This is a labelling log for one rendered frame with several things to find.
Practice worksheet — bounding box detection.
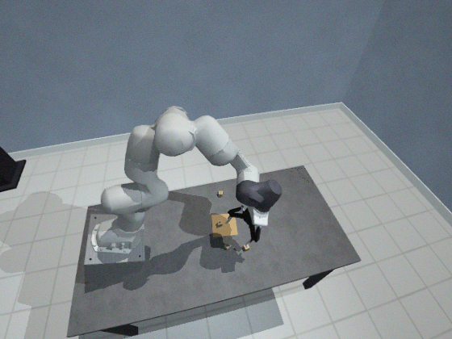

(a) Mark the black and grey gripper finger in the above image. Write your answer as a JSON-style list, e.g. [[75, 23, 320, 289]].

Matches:
[[245, 221, 261, 246], [225, 206, 247, 224]]

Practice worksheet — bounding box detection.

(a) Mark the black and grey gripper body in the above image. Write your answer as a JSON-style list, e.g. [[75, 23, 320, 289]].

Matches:
[[242, 208, 252, 224]]

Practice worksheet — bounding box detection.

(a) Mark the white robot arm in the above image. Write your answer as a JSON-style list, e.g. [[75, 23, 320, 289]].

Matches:
[[91, 106, 282, 254]]

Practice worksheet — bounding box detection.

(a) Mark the tan flat mat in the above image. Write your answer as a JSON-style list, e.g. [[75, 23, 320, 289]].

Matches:
[[211, 214, 238, 237]]

